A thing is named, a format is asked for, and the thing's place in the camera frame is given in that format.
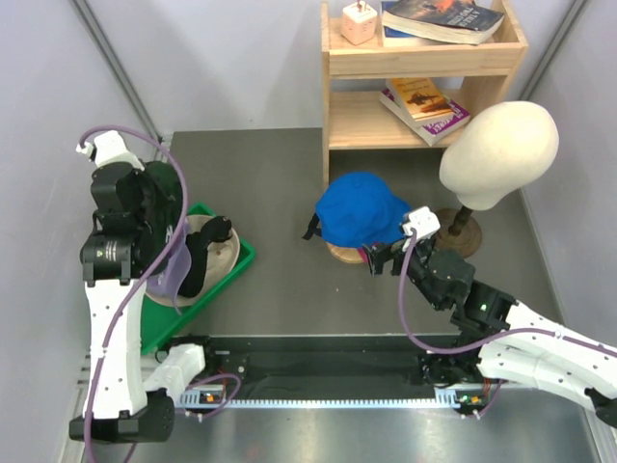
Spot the dark cover book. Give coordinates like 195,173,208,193
382,0,505,45

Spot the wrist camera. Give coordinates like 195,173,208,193
75,130,145,171
400,206,441,240

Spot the wooden shelf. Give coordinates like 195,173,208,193
320,1,528,186

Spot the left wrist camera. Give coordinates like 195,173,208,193
75,130,145,171

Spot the green plastic tray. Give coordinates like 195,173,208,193
141,231,255,355

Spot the blue book under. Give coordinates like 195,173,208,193
382,26,440,47

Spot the lavender cap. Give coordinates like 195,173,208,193
146,236,192,313

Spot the magenta baseball cap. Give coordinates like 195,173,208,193
358,246,374,265

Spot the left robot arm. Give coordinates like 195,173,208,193
68,161,219,444

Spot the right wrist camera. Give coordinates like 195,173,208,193
400,206,441,240

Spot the wooden hat stand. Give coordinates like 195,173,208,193
326,242,366,264

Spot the blue baseball cap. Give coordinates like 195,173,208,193
303,172,412,249

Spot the orange cover book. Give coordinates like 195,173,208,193
386,77,454,125

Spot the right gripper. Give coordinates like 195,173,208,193
362,233,446,311

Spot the purple white book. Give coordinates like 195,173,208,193
379,89,471,147

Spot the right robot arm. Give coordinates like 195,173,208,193
362,239,616,426

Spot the dark mannequin stand base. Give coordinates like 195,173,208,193
436,206,482,258

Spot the pink power cube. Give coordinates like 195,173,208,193
341,0,378,45

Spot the black hat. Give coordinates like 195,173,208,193
178,214,236,300

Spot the white mannequin head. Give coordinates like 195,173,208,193
439,100,559,211

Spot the dark green baseball cap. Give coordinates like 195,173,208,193
145,161,183,244

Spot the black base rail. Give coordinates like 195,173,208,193
158,335,484,401

